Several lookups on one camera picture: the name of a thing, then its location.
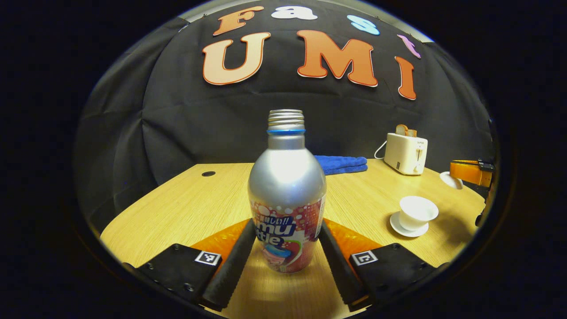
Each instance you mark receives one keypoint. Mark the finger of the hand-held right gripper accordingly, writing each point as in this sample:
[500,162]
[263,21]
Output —
[469,173]

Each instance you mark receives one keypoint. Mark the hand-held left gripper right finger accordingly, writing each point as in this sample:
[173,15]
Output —
[341,274]

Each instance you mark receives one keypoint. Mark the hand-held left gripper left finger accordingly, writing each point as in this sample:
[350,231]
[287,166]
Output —
[230,274]

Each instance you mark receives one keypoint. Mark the white teacup lid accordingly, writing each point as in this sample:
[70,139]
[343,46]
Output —
[451,180]

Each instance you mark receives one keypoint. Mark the white teacup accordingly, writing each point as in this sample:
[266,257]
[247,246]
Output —
[416,212]

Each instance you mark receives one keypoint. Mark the silver water bottle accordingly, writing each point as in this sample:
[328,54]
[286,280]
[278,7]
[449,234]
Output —
[285,177]

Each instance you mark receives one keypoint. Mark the white toaster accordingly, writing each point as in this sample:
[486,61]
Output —
[405,153]

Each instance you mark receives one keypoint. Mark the toast slice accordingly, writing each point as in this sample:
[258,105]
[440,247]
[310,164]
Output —
[412,133]
[401,130]

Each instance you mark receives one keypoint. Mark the white saucer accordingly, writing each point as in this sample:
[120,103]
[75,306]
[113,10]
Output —
[395,226]

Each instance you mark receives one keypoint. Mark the blue folded towel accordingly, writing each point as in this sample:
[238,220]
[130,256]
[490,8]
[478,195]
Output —
[341,164]

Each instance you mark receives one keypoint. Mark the black backdrop cloth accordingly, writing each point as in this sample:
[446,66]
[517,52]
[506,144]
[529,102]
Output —
[199,119]

